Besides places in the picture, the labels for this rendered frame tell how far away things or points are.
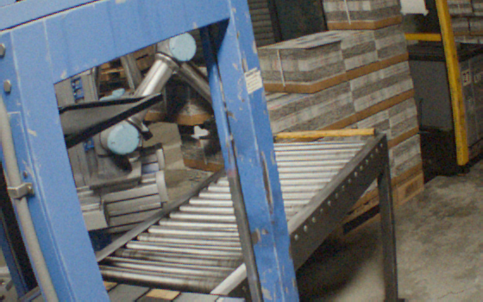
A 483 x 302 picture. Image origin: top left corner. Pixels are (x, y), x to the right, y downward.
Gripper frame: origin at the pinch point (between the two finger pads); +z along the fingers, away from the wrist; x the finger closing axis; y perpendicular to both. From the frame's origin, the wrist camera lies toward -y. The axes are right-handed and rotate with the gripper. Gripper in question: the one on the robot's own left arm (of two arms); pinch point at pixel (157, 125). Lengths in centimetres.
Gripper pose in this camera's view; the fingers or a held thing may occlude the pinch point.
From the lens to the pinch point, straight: 358.3
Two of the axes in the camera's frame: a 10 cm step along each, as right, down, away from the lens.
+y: -3.2, -8.8, -3.7
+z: 6.7, 0.7, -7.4
